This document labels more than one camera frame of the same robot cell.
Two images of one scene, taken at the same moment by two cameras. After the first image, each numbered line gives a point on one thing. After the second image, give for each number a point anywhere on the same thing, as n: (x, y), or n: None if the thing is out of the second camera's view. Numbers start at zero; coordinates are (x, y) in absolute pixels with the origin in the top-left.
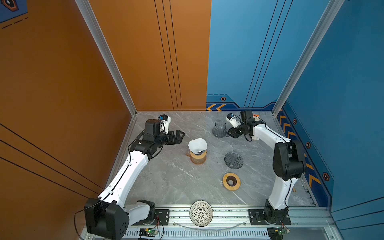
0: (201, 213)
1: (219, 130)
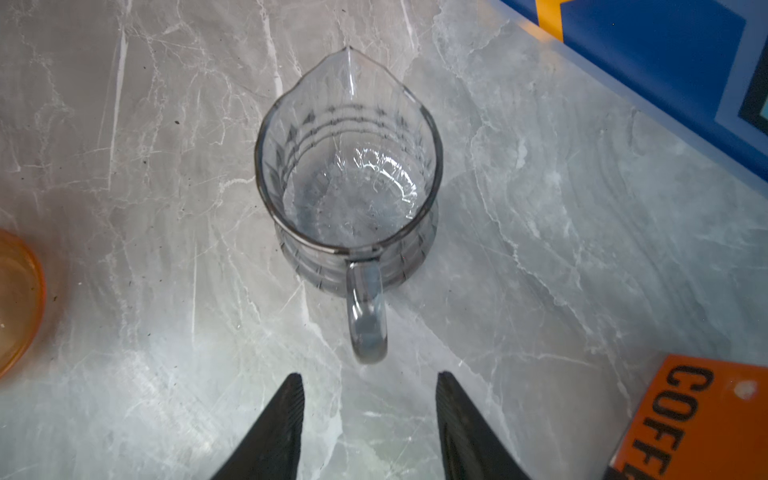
0: None
1: (350, 160)
